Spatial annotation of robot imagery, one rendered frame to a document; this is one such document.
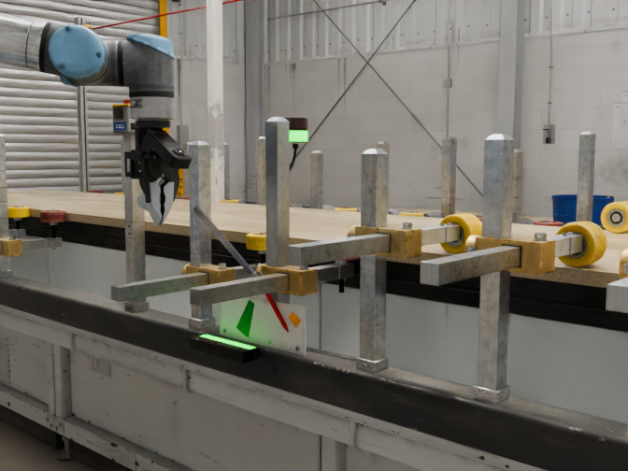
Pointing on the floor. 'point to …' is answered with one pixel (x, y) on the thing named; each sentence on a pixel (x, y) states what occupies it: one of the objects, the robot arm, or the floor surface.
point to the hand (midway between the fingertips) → (161, 219)
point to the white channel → (215, 97)
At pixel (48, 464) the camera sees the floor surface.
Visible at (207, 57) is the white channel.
